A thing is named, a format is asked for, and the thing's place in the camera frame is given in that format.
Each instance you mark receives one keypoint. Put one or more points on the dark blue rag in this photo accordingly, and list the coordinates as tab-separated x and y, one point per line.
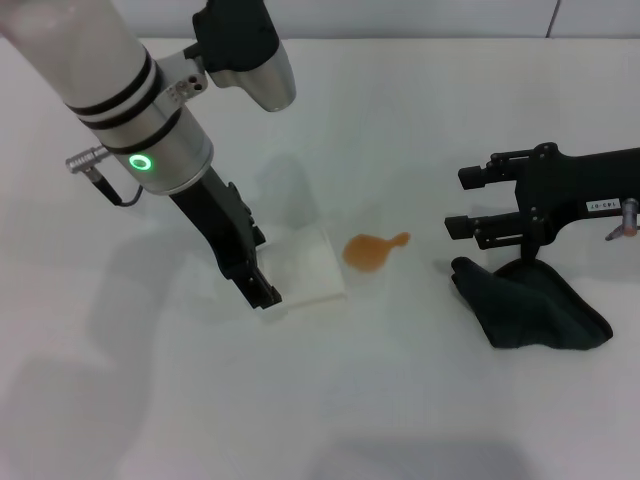
540	310

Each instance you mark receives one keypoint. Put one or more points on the white paper cup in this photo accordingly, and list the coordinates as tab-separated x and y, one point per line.
310	270

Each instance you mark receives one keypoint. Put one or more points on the brown water stain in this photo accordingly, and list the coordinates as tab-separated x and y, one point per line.
367	252

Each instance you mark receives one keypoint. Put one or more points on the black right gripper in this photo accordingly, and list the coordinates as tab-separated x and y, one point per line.
575	185

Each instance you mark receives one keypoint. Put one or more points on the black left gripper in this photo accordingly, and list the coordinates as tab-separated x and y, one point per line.
225	230

